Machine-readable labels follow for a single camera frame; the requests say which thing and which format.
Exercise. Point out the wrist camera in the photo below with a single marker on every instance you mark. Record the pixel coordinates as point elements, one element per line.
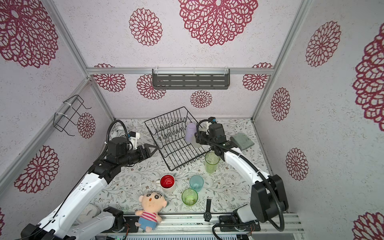
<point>211,120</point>
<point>133,138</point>

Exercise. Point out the frosted pale green cup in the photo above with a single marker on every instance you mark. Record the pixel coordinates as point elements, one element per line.
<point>195,144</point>

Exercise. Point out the black wire dish rack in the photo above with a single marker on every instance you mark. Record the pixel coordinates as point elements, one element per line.
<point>169,134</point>

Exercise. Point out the plush doll striped shirt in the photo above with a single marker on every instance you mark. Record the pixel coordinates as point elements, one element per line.
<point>152,204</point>

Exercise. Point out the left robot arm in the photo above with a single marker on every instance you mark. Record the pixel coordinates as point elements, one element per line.
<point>59,224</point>

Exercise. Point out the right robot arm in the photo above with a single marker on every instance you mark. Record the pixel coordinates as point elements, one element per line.
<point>268,200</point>

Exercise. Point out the white alarm clock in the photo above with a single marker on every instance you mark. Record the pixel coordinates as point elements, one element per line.
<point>118,131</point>

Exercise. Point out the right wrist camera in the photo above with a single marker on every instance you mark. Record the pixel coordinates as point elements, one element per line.
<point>211,120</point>

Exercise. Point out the green folded cloth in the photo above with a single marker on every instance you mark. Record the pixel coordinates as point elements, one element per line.
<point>242,141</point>

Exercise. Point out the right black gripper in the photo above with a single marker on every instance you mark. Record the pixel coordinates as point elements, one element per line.
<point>201,138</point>

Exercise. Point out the teal plastic cup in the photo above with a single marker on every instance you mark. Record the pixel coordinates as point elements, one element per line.
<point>196,183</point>

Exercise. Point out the black wire wall basket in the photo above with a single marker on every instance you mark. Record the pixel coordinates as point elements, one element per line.
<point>65,117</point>

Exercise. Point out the tall light green cup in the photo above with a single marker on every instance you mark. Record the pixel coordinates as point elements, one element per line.
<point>211,162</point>

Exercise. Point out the lilac plastic cup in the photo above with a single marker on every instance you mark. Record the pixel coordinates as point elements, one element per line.
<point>190,133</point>

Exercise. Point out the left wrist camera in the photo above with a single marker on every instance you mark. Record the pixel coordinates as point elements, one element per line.
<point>133,138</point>

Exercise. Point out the black wristwatch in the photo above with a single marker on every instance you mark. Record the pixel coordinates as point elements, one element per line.
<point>207,214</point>

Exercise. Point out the white mug red inside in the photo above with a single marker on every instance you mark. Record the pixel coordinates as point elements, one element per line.
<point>167,183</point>

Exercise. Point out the grey wall shelf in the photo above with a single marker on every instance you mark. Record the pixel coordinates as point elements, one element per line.
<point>191,79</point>

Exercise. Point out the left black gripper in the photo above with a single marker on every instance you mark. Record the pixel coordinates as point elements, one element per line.
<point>148,152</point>

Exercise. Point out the bright green short cup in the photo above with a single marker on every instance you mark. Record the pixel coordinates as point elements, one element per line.
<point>189,197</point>

